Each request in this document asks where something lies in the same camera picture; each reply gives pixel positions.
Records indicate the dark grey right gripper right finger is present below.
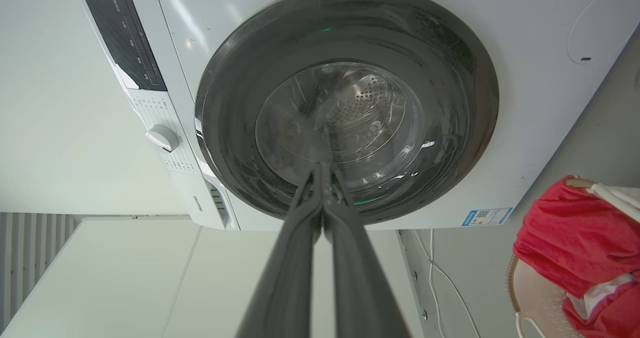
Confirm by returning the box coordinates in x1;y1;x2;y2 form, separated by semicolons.
321;162;412;338

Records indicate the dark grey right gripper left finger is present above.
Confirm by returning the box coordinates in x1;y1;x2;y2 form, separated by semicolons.
235;162;324;338

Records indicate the white plastic laundry basket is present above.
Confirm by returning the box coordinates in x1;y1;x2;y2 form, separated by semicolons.
506;176;640;338

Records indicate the blue energy label sticker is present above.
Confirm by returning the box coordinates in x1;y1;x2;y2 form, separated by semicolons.
461;207;513;227

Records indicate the white cabinet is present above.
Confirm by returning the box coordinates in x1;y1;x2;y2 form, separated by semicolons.
0;217;421;338

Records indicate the white washing machine dial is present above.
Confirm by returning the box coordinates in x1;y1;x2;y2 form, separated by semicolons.
145;124;180;153

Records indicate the red garment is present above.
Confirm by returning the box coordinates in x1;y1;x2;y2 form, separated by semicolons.
513;175;640;338

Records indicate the round dark washing machine door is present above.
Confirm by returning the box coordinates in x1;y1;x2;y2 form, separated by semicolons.
194;0;500;226

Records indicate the white front-load washing machine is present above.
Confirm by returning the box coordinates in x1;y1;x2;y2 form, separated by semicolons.
77;0;640;231

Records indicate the white ribbed radiator panel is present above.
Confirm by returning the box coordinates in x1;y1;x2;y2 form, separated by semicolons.
0;212;81;329

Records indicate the white power cable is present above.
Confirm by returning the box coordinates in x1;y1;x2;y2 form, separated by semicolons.
413;228;482;338

